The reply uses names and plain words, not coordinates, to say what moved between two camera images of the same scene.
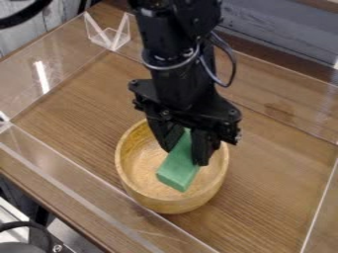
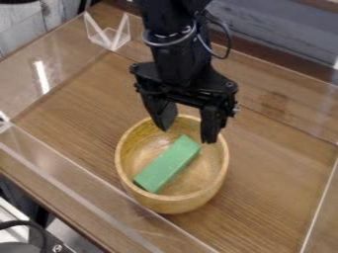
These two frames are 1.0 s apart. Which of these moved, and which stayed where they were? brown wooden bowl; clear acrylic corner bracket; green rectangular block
Moved: green rectangular block
Stayed: brown wooden bowl; clear acrylic corner bracket
